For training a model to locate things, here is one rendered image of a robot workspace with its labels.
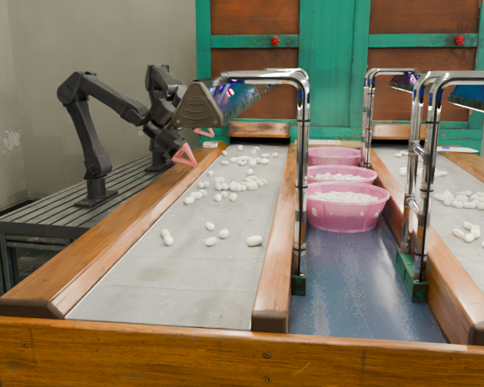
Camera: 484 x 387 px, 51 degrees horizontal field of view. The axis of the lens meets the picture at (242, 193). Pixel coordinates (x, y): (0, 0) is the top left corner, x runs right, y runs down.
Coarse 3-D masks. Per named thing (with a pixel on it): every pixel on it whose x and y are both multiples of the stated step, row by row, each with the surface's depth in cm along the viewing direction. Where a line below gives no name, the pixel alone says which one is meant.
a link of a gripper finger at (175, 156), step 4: (184, 144) 166; (180, 148) 166; (184, 148) 166; (172, 152) 169; (176, 152) 166; (180, 152) 167; (188, 152) 167; (172, 156) 167; (176, 156) 167; (188, 156) 167; (192, 156) 168; (176, 160) 167; (180, 160) 168; (184, 160) 168; (192, 160) 168; (188, 164) 169; (192, 164) 169; (196, 164) 169
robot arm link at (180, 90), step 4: (180, 84) 197; (184, 84) 198; (164, 88) 205; (176, 88) 199; (180, 88) 196; (184, 88) 197; (164, 92) 206; (172, 92) 201; (176, 92) 199; (180, 92) 196; (184, 92) 197; (164, 96) 206; (168, 96) 203; (172, 96) 203; (176, 96) 196; (180, 96) 195; (168, 100) 205; (172, 100) 206; (176, 100) 197; (180, 100) 196; (176, 104) 199
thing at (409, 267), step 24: (432, 72) 107; (456, 72) 93; (480, 72) 92; (432, 96) 94; (432, 120) 95; (432, 144) 95; (408, 168) 112; (432, 168) 97; (408, 192) 113; (432, 192) 98; (408, 216) 115; (408, 240) 116; (408, 264) 110; (408, 288) 107
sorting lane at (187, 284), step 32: (256, 192) 163; (160, 224) 130; (192, 224) 130; (224, 224) 130; (256, 224) 130; (128, 256) 108; (160, 256) 108; (192, 256) 108; (224, 256) 108; (256, 256) 108; (96, 288) 93; (128, 288) 93; (160, 288) 93; (192, 288) 93; (224, 288) 93; (256, 288) 93; (96, 320) 82; (128, 320) 81; (160, 320) 81; (192, 320) 81; (224, 320) 81
